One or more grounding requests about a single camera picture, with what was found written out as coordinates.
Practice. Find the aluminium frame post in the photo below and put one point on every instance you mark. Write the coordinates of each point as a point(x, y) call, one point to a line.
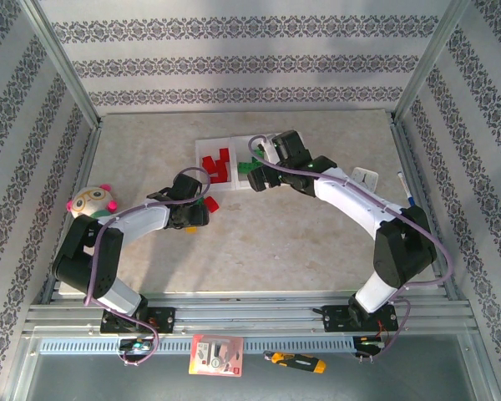
point(430, 62)
point(62, 62)

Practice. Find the blue white marker pen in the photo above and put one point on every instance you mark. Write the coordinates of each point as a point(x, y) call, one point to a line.
point(406, 190)

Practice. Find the round plush toy with glasses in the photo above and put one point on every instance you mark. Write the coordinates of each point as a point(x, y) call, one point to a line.
point(89, 200)

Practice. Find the white plastic container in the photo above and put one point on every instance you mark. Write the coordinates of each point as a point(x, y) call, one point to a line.
point(242, 150)
point(200, 146)

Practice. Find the aluminium side rail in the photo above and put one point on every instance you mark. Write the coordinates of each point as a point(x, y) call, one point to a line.
point(85, 167)
point(409, 158)

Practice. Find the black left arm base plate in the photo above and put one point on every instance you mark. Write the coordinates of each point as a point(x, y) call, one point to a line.
point(163, 319)

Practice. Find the yellow black hand tool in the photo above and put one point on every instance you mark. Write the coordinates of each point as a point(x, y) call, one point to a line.
point(296, 362)

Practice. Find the white square analog clock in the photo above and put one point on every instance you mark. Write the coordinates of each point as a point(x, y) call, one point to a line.
point(365, 179)

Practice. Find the red blister pack card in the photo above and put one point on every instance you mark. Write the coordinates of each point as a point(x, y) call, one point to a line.
point(215, 355)

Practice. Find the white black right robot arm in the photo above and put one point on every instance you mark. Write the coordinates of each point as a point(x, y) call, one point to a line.
point(359, 200)

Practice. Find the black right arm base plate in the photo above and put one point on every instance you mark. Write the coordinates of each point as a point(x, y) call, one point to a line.
point(334, 318)

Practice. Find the red lego brick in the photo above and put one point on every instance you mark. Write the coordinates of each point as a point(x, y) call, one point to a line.
point(208, 162)
point(216, 168)
point(221, 179)
point(211, 204)
point(223, 154)

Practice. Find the aluminium front rail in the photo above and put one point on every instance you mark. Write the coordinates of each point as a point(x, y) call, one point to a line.
point(250, 311)

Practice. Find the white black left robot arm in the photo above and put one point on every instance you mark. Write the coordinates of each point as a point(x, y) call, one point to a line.
point(100, 259)

